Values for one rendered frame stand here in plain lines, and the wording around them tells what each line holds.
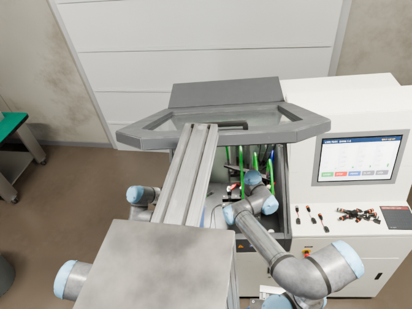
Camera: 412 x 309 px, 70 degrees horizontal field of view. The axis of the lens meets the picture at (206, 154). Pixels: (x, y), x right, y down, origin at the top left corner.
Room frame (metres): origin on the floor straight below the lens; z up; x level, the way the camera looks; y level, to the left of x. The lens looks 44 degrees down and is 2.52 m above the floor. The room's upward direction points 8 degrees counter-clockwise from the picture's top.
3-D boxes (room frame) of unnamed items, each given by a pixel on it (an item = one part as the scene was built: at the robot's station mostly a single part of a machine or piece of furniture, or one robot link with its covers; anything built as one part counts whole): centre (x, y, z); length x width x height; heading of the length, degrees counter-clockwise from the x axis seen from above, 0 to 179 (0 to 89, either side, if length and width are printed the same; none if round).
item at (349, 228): (0.90, -0.78, 0.96); 0.70 x 0.22 x 0.03; 82
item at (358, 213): (0.90, -0.82, 1.01); 0.23 x 0.11 x 0.06; 82
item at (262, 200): (0.72, -0.20, 1.51); 0.11 x 0.11 x 0.08; 18
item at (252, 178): (0.82, -0.18, 1.51); 0.09 x 0.08 x 0.11; 18
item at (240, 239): (0.91, -0.08, 0.87); 0.62 x 0.04 x 0.16; 82
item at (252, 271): (0.90, -0.07, 0.44); 0.65 x 0.02 x 0.68; 82
